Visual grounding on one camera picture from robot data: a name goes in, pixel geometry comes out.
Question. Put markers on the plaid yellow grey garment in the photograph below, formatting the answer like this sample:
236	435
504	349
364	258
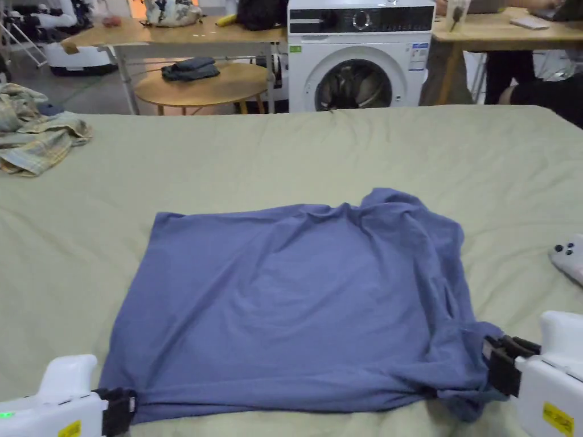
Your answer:
36	136

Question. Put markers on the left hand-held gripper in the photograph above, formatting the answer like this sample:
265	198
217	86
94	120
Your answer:
50	409

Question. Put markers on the blue shirt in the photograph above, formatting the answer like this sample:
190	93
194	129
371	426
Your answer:
282	296

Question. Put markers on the white phone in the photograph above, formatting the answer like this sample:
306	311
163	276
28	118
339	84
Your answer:
569	261

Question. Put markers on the white robot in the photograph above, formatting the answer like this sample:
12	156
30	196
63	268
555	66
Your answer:
77	59

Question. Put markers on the white washing machine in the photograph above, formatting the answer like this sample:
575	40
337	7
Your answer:
309	68

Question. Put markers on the wooden desk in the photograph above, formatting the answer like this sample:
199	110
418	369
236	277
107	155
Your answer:
492	32

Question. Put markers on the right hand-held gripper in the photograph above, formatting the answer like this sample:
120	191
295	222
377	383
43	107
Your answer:
555	382

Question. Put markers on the bed with pale green sheet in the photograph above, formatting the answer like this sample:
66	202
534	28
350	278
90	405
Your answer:
273	159

